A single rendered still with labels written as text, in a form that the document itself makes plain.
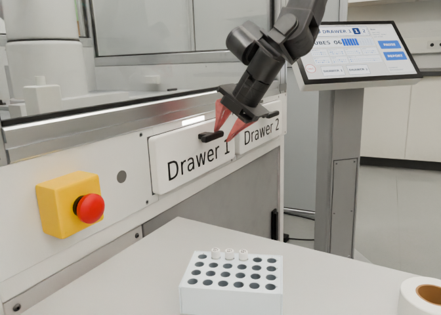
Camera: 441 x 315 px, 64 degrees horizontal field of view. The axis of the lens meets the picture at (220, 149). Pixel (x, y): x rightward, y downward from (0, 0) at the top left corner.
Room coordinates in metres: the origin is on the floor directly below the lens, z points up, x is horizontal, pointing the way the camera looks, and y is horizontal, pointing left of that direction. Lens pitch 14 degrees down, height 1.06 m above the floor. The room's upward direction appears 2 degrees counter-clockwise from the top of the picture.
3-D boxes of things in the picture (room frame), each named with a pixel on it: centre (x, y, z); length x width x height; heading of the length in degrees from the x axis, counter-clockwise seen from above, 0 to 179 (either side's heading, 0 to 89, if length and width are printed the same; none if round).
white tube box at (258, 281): (0.40, -0.01, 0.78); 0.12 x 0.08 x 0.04; 80
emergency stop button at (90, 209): (0.44, 0.18, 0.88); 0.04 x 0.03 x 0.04; 148
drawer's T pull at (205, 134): (0.74, 0.02, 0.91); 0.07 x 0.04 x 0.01; 148
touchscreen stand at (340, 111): (1.50, -0.54, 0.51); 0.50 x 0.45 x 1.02; 13
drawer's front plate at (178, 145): (0.75, 0.05, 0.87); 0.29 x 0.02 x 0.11; 148
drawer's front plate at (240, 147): (1.02, -0.12, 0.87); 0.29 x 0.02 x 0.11; 148
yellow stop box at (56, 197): (0.46, 0.21, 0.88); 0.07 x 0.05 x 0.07; 148
